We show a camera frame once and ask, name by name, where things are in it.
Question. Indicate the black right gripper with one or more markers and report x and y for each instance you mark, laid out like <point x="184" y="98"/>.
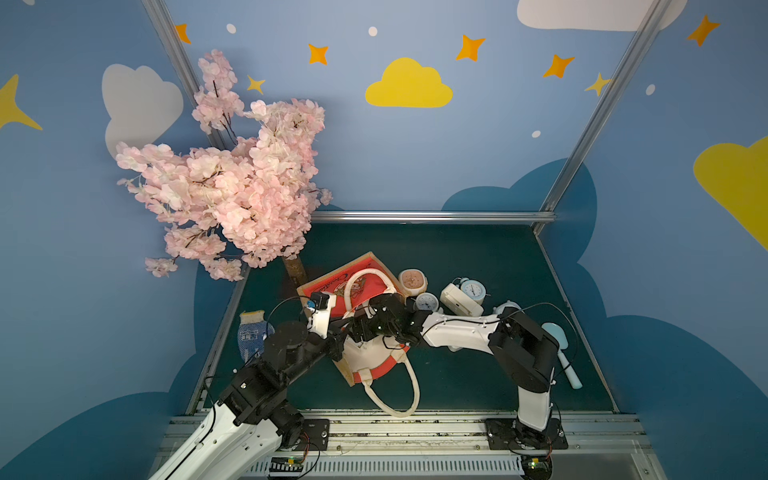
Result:
<point x="377" y="318"/>

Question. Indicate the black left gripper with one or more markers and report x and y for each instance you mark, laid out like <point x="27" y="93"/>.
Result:
<point x="339" y="336"/>

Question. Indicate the beige red canvas tote bag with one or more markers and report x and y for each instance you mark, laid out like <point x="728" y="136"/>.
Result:
<point x="365" y="301"/>

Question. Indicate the white twin bell alarm clock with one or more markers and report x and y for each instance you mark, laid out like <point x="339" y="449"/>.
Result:
<point x="427" y="302"/>

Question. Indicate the white rectangular digital clock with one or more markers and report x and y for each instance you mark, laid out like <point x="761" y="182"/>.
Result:
<point x="459" y="303"/>

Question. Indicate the white round alarm clock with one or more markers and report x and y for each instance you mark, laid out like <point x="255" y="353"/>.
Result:
<point x="473" y="289"/>

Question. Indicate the light blue square alarm clock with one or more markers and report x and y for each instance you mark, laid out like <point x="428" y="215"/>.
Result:
<point x="498" y="310"/>

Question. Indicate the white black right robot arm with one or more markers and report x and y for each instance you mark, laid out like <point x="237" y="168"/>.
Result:
<point x="524" y="350"/>

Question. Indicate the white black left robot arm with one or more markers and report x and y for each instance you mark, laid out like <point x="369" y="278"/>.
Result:
<point x="252" y="418"/>

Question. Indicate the blue white work glove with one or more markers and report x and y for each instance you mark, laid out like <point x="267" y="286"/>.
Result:
<point x="252" y="333"/>

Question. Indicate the left small circuit board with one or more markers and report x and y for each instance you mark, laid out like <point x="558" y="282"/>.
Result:
<point x="286" y="466"/>

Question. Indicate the small circuit board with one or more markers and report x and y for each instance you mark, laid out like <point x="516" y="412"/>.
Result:
<point x="536" y="468"/>
<point x="286" y="466"/>

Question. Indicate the pink cherry blossom tree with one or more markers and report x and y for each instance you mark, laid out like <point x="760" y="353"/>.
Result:
<point x="236" y="208"/>

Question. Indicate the light blue brush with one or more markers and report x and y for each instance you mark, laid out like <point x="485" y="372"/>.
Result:
<point x="559" y="334"/>

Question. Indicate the right small circuit board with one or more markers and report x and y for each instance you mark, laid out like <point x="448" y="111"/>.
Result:
<point x="536" y="468"/>

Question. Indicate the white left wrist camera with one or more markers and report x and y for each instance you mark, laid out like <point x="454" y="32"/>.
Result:
<point x="320" y="305"/>

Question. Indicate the metal base rail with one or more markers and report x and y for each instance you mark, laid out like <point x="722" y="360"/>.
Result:
<point x="359" y="444"/>

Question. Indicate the aluminium left floor rail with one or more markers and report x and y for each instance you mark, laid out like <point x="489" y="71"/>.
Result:
<point x="200" y="394"/>

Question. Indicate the aluminium floor rail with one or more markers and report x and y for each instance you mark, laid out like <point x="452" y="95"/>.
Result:
<point x="200" y="394"/>
<point x="583" y="341"/>

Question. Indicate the aluminium back frame rail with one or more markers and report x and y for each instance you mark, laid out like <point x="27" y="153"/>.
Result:
<point x="436" y="217"/>

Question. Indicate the aluminium right corner post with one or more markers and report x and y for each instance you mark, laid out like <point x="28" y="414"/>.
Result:
<point x="640" y="44"/>

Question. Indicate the aluminium corner post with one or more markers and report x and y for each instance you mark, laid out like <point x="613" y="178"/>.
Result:
<point x="164" y="26"/>
<point x="640" y="44"/>

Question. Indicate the aluminium right floor rail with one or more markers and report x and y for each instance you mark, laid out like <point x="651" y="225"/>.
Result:
<point x="583" y="341"/>

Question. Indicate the aluminium left corner post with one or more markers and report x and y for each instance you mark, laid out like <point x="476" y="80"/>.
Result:
<point x="164" y="26"/>

